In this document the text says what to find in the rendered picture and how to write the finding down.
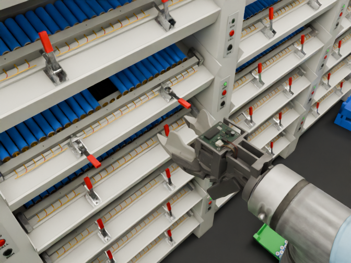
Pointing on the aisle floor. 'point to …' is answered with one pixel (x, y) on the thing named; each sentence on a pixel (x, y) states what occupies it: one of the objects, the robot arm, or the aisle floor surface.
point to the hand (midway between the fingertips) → (175, 131)
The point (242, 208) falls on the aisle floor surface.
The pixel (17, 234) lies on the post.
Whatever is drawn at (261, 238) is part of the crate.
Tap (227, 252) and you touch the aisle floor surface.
